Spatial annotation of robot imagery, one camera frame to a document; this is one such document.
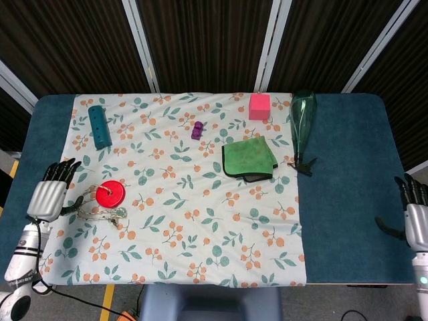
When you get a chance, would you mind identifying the pink cube block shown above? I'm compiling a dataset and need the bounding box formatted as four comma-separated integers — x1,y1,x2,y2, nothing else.
248,93,271,121

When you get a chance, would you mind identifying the dark flat pad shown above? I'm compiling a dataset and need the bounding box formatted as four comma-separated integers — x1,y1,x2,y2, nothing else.
243,173,274,183

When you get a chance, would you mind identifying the red disc with hole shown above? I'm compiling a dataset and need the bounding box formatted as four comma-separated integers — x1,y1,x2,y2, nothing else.
95,180,126,209

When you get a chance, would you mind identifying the brown slatted screen panel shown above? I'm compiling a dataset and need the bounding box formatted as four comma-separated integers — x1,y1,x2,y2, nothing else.
270,0,409,94
0,0,150,96
137,0,276,94

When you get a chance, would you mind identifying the teal half-cylinder block with holes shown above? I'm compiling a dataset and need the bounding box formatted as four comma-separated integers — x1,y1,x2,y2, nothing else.
87,105,113,151

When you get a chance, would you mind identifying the green microfibre cloth black trim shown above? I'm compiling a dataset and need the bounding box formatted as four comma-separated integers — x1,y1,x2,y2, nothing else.
221,135,279,179

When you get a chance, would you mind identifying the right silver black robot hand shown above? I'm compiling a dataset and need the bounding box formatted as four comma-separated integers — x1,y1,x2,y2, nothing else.
374,173,428,248

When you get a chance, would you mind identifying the green glass spray bottle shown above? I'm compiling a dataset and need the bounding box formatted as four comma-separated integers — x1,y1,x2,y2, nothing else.
289,88,318,176

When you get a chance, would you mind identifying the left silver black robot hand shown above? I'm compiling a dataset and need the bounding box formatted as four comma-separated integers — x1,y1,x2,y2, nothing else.
25,158,84,222

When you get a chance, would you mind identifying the white screen frame post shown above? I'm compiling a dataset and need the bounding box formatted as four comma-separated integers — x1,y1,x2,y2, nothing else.
340,0,416,94
255,0,285,94
121,0,161,94
0,60,39,105

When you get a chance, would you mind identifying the black cable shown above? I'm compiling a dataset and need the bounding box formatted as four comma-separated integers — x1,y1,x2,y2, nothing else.
340,309,370,321
31,217,136,320

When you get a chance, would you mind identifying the floral print white tablecloth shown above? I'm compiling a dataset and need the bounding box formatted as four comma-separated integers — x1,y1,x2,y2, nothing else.
37,92,308,288

